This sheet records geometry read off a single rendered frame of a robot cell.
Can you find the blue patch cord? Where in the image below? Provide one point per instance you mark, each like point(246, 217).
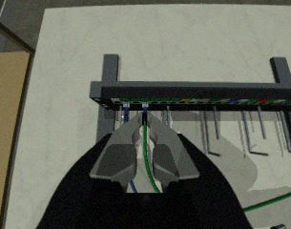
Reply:
point(131, 182)

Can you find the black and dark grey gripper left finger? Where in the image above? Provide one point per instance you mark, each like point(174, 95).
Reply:
point(112, 158)

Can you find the dark grey port rack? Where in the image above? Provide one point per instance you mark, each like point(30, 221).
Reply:
point(191, 96)

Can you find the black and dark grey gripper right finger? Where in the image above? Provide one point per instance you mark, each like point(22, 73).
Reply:
point(175, 158)

